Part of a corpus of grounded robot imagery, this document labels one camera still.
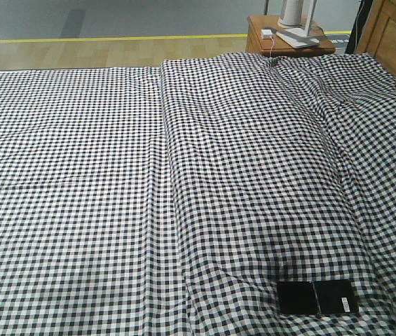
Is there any white cylindrical speaker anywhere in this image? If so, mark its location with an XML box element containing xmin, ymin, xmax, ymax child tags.
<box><xmin>278</xmin><ymin>0</ymin><xmax>304</xmax><ymax>29</ymax></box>

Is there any black white checkered bed sheet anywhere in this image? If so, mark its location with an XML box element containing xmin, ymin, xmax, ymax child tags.
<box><xmin>0</xmin><ymin>67</ymin><xmax>191</xmax><ymax>335</ymax></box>

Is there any wooden nightstand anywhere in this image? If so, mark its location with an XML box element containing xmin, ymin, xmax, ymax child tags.
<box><xmin>245</xmin><ymin>14</ymin><xmax>336</xmax><ymax>58</ymax></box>

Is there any white power adapter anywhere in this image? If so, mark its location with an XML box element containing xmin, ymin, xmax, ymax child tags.
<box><xmin>261</xmin><ymin>29</ymin><xmax>273</xmax><ymax>39</ymax></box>

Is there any white desk lamp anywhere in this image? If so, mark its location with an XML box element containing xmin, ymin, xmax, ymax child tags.
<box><xmin>275</xmin><ymin>0</ymin><xmax>324</xmax><ymax>49</ymax></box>

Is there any black white checkered quilt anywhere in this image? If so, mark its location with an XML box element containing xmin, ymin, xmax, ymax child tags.
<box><xmin>160</xmin><ymin>53</ymin><xmax>396</xmax><ymax>335</ymax></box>

